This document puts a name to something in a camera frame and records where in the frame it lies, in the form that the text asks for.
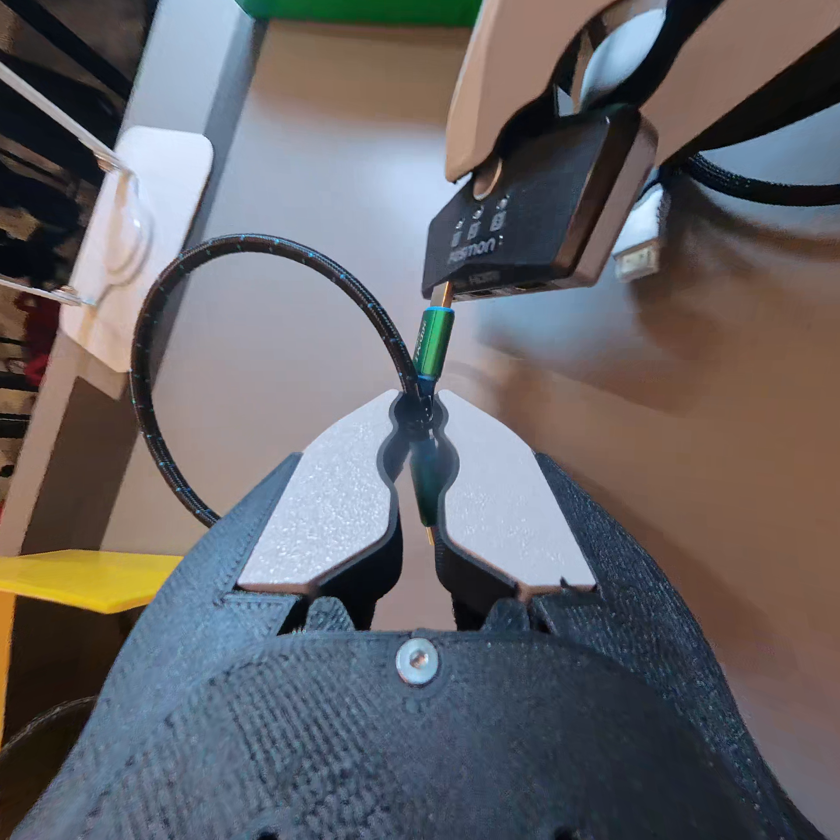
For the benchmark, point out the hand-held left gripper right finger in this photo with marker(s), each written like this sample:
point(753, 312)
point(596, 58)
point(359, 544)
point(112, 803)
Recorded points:
point(512, 512)

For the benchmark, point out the yellow plastic bin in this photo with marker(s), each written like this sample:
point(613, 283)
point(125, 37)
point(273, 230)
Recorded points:
point(79, 577)

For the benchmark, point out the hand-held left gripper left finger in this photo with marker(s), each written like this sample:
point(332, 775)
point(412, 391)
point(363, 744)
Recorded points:
point(328, 512)

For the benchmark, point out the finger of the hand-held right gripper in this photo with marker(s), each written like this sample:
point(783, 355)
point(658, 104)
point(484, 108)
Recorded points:
point(774, 46)
point(505, 72)

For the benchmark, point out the white board stand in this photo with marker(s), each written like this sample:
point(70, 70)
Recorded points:
point(157, 197)

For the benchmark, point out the green plastic bin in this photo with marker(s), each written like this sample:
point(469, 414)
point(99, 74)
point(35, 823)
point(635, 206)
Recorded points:
point(361, 10)

